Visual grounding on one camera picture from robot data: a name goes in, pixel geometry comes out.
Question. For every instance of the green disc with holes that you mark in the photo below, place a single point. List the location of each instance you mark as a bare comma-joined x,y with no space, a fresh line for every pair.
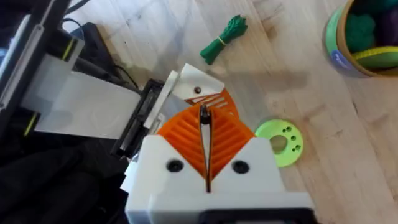
287,140

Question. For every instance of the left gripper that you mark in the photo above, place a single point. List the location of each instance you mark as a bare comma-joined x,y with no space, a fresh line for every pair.
90,102

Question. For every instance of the tub of toys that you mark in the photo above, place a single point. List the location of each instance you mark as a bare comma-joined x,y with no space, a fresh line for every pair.
363,34

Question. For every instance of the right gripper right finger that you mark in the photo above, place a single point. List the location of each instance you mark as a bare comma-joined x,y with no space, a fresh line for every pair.
248,177

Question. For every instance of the green toy vegetable bundle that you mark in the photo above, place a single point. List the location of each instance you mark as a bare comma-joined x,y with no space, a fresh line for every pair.
225,37

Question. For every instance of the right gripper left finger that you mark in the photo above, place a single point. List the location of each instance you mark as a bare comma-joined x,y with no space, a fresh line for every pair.
161,174

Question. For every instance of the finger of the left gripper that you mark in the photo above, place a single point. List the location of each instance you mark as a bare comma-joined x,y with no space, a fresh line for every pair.
199,82

